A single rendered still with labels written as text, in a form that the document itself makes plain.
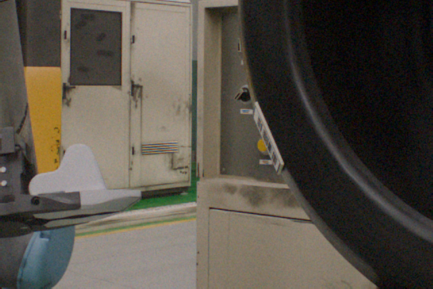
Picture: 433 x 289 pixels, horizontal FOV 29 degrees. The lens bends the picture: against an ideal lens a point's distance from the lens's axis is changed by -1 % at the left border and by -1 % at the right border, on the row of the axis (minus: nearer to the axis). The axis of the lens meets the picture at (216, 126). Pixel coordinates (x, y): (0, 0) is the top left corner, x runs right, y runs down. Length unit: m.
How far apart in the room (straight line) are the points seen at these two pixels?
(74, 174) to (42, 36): 5.65
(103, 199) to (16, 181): 0.08
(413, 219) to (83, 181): 0.27
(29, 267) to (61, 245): 0.06
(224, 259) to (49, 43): 4.79
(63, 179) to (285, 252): 0.96
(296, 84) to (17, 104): 0.45
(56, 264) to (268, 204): 0.63
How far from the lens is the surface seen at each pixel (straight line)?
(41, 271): 1.09
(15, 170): 0.73
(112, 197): 0.71
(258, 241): 1.67
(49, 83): 6.36
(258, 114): 0.74
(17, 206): 0.70
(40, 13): 6.36
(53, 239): 1.09
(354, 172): 0.67
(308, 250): 1.60
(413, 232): 0.65
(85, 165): 0.72
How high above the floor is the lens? 1.10
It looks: 3 degrees down
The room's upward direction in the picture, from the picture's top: 1 degrees clockwise
